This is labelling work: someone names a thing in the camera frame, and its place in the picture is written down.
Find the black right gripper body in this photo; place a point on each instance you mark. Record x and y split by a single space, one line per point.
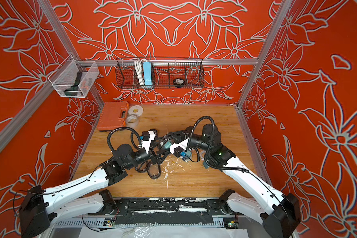
188 134

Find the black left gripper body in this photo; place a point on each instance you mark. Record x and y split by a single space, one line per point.
152 156

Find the teal charger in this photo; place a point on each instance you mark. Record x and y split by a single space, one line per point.
167 144

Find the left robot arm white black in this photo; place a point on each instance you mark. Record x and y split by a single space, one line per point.
41 207

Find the teal charger near right arm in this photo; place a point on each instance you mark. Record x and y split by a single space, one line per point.
206 166

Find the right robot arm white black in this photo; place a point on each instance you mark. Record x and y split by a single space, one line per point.
278 213

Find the clear tape roll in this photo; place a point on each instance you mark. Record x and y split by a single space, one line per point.
132 121

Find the white tape roll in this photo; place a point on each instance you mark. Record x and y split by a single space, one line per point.
136 110

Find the black charger in basket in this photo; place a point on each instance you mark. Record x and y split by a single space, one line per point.
179 82

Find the orange plastic tool case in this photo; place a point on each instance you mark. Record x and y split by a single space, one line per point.
113 116

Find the light blue power bank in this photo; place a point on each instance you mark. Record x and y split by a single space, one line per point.
147 70

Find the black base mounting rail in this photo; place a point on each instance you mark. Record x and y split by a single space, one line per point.
172 211

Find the black wire wall basket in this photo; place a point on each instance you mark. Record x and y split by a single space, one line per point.
129 73

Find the clear acrylic wall box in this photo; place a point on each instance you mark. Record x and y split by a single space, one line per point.
64 75

